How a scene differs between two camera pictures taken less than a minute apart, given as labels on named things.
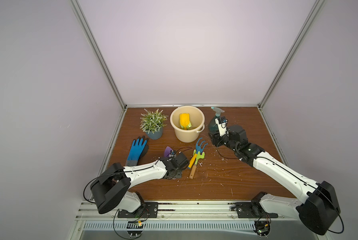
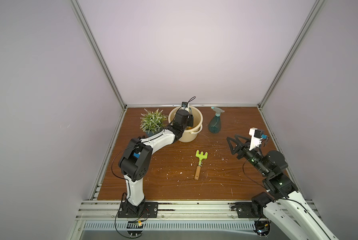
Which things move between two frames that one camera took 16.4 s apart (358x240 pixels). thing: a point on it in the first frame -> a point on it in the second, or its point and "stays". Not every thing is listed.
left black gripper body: [177, 173] -> [188, 122]
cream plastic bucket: [197, 120] stays
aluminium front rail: [181, 210] stays
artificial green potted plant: [152, 123] stays
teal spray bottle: [213, 126] stays
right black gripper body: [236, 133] -> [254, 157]
